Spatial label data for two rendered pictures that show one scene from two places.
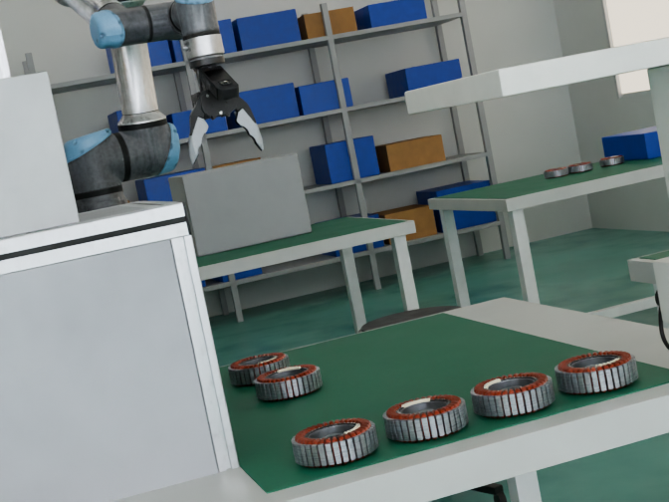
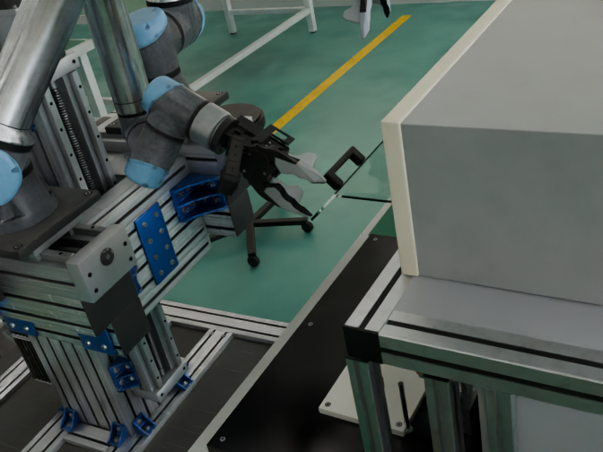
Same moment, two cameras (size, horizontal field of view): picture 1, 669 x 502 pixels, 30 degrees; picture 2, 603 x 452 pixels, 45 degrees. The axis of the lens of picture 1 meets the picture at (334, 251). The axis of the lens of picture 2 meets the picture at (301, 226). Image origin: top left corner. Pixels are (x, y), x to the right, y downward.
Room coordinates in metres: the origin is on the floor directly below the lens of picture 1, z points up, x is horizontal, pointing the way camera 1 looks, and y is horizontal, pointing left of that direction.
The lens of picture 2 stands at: (1.40, 1.37, 1.64)
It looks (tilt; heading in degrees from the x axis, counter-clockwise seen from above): 31 degrees down; 321
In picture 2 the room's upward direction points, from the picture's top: 12 degrees counter-clockwise
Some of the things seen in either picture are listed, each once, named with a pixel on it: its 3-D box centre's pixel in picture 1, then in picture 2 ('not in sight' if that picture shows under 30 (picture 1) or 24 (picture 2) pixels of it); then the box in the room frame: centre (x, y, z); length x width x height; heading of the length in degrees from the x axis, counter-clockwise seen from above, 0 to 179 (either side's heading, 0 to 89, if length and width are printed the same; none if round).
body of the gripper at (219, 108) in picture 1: (211, 90); not in sight; (2.51, 0.18, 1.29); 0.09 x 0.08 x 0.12; 18
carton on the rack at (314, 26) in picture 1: (323, 26); not in sight; (8.83, -0.23, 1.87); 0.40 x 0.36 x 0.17; 14
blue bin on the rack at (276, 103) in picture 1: (260, 107); not in sight; (8.67, 0.31, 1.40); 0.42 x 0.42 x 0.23; 15
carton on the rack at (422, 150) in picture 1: (406, 153); not in sight; (8.94, -0.65, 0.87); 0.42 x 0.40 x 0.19; 104
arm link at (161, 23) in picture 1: (171, 20); not in sight; (2.59, 0.24, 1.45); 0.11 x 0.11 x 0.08; 26
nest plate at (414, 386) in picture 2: not in sight; (379, 389); (2.05, 0.77, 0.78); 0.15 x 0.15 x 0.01; 15
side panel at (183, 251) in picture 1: (187, 343); not in sight; (1.78, 0.23, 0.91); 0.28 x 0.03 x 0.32; 15
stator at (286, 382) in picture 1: (288, 382); not in sight; (2.05, 0.12, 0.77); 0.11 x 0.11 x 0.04
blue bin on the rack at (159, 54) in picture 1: (137, 56); not in sight; (8.47, 1.04, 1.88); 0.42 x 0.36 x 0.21; 16
